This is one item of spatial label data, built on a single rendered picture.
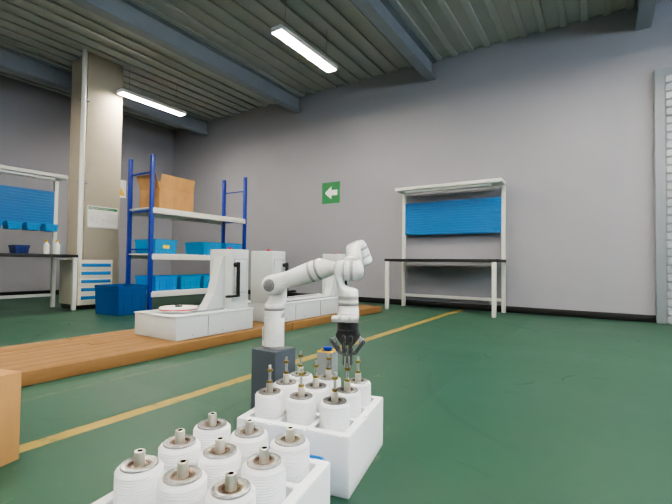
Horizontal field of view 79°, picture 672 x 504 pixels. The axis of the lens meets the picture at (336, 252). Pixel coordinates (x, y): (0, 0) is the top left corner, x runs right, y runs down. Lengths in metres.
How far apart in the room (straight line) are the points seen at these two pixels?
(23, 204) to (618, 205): 7.92
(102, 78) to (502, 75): 6.31
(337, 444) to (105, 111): 7.27
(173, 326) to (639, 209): 5.53
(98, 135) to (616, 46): 7.63
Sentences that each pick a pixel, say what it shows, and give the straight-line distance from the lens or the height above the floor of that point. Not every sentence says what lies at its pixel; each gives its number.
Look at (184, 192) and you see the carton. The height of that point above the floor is 1.75.
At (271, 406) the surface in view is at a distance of 1.44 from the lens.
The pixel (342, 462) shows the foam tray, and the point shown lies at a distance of 1.34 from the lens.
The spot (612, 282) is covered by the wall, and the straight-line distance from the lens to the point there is 6.34.
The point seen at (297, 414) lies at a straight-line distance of 1.39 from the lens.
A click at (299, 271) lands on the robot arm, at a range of 1.77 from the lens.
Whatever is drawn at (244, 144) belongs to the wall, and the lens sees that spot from 9.45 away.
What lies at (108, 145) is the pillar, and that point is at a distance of 7.91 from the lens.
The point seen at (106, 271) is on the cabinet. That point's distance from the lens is 6.80.
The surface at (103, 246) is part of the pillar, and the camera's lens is 7.67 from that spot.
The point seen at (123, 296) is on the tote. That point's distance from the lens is 5.76.
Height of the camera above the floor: 0.69
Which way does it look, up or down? 2 degrees up
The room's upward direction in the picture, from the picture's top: 1 degrees clockwise
